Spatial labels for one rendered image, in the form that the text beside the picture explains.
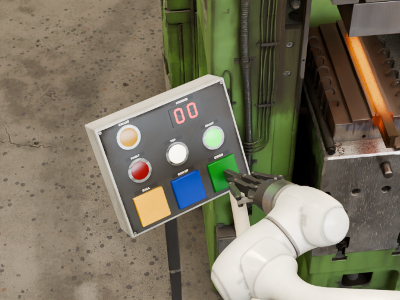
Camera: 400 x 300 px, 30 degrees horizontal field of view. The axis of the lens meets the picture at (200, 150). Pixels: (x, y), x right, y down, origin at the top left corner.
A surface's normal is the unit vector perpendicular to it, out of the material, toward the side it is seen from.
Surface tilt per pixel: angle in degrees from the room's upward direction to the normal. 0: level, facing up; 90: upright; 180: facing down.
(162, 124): 60
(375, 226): 90
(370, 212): 90
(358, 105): 0
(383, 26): 90
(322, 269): 90
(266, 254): 11
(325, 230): 55
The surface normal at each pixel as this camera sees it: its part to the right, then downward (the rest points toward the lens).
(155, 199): 0.43, 0.19
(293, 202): -0.53, -0.71
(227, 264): -0.50, -0.52
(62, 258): -0.02, -0.69
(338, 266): 0.10, 0.72
